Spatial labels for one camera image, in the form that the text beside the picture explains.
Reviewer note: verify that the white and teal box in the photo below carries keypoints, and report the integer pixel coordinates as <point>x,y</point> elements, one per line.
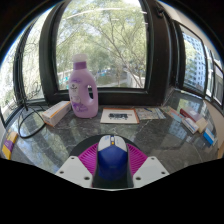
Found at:
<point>190,126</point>

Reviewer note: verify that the white and orange carton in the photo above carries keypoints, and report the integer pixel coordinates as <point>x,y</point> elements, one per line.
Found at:
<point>56,113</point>

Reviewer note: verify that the orange-framed white picture card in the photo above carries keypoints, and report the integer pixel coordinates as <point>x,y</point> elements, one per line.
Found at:
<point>119,116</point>

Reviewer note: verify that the printed paper leaflet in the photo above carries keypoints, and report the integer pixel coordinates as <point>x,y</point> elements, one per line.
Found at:
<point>150,113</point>

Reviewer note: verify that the blue box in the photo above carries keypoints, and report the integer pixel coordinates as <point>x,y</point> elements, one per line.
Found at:
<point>210,136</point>

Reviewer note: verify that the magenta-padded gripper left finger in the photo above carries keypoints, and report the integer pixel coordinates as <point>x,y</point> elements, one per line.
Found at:
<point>75,170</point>

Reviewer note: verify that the beige box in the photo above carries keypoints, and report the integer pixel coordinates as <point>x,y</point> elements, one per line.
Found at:
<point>202,124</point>

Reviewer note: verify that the purple detergent bottle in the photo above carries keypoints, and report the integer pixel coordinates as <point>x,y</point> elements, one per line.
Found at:
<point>83,96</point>

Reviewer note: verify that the blue and white computer mouse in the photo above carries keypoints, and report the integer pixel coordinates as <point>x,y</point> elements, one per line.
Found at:
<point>112,161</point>

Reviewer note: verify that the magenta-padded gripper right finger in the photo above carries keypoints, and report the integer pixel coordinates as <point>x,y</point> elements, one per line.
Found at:
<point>150,169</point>

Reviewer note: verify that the thin teal magazine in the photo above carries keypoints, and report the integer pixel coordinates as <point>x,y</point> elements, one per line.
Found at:
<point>173,114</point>

